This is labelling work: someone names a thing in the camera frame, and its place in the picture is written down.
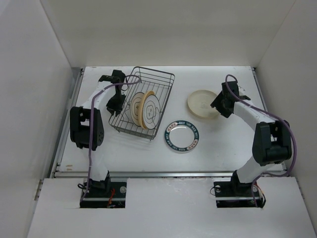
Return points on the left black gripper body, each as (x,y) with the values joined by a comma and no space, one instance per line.
(116,103)

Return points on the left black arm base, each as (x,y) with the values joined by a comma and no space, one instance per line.
(113,197)

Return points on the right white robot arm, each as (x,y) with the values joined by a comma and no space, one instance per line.
(271,143)

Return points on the plain cream plate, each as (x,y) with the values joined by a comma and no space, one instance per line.
(199,104)

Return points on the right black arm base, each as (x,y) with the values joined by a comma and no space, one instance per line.
(227,197)

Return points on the aluminium table rail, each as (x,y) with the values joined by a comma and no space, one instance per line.
(225,143)

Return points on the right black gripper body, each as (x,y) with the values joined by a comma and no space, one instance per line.
(219,103)

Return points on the grey wire dish rack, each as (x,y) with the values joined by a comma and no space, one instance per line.
(160,82)

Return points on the yellow-backed white plate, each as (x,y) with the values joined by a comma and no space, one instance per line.
(149,114)

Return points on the white plate green lettered rim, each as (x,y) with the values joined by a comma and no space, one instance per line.
(181,136)

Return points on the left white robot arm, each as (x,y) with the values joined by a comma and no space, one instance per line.
(87,127)

